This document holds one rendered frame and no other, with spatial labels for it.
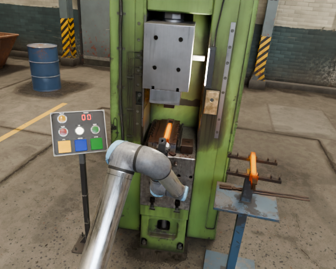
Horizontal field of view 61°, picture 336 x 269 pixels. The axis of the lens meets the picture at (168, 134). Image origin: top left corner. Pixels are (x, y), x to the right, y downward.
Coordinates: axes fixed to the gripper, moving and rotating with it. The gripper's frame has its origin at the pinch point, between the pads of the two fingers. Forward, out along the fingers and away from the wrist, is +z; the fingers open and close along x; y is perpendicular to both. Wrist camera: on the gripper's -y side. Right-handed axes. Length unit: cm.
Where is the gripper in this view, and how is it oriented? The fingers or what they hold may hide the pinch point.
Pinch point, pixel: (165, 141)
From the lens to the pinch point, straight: 197.7
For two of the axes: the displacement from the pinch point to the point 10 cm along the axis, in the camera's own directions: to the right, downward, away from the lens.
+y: -0.7, 8.9, 4.5
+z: 1.1, -4.4, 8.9
